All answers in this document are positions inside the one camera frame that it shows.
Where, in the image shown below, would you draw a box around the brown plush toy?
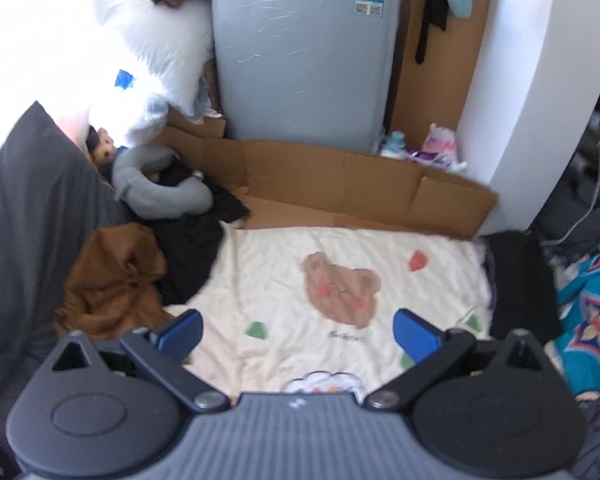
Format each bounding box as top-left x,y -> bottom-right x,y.
86,126 -> 119,169

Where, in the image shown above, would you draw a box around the black hanging strap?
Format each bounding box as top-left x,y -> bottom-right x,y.
414,0 -> 452,66

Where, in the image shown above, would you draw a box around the brown garment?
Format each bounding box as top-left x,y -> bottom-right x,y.
54,222 -> 175,342

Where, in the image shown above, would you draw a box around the dark grey bag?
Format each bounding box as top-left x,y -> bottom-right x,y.
534,174 -> 600,252

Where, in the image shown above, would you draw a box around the blue and white packet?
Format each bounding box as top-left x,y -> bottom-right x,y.
379,130 -> 409,159

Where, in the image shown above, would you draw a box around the dark grey pillow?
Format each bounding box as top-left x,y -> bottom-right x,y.
0,101 -> 133,406

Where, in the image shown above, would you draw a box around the white pillow in plastic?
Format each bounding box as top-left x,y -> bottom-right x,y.
89,0 -> 217,147

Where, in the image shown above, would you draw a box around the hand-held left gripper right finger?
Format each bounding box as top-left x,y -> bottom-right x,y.
362,308 -> 546,412

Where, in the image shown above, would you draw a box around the flattened cardboard sheet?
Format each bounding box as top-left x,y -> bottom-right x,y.
164,119 -> 499,239

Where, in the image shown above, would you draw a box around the grey neck pillow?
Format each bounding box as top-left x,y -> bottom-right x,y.
111,144 -> 214,219

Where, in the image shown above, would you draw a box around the pink packet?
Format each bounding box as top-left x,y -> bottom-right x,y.
419,122 -> 469,172

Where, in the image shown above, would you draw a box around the tall cardboard panel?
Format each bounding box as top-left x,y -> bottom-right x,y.
387,0 -> 497,157

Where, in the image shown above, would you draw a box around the grey appliance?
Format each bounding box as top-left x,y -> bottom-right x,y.
209,0 -> 407,155

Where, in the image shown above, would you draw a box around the white printed blanket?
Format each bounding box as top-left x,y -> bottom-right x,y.
162,225 -> 494,407

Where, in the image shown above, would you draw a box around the black garment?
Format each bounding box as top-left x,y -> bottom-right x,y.
150,160 -> 252,306

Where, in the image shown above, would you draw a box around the black shorts with patterned stripes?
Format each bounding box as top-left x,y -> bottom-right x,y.
480,231 -> 564,344

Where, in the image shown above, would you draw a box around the teal patterned blanket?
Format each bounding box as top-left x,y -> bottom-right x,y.
554,246 -> 600,402

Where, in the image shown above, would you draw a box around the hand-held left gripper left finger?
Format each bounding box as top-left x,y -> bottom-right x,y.
50,309 -> 231,414

